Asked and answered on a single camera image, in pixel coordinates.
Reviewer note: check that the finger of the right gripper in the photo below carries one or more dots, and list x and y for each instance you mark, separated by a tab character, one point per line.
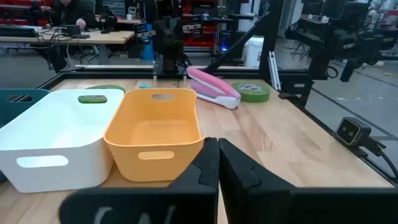
162	35
176	35

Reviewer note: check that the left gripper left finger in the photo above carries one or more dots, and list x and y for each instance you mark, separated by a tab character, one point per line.
192	202

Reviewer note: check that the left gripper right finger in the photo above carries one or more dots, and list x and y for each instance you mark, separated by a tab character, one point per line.
264	205

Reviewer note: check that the teal staple remover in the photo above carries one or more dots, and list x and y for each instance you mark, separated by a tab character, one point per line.
144	86

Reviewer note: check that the green tape roll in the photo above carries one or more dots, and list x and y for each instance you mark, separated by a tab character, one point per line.
252	97
109	88

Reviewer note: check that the background black robot arm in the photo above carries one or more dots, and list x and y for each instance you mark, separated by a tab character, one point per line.
342	40

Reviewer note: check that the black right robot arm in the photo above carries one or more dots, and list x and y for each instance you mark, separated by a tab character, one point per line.
170	62

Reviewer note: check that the blue barrel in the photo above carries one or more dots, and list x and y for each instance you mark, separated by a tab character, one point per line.
147	53

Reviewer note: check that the red bin rack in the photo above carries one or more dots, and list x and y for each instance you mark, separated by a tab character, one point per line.
202	40

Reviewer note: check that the wooden desk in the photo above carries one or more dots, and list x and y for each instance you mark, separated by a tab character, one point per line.
102	37

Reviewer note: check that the yellow plastic bin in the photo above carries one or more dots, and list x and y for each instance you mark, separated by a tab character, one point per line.
155	168

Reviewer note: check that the person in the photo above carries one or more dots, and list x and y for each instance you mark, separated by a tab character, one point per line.
71	12

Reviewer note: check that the white bucket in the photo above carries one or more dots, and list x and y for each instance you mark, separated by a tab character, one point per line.
253	53

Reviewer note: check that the silver aluminium bar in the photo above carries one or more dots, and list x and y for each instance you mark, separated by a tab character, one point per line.
274	71

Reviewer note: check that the white plastic bin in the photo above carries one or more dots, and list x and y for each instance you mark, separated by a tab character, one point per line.
62	174

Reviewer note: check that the teal plastic bin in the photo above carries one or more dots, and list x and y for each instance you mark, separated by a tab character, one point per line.
9	109

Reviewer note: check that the black aluminium rig frame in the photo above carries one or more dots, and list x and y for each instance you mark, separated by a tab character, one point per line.
109	75

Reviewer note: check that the black table-level camera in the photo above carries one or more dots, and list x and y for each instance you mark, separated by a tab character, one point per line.
351	130

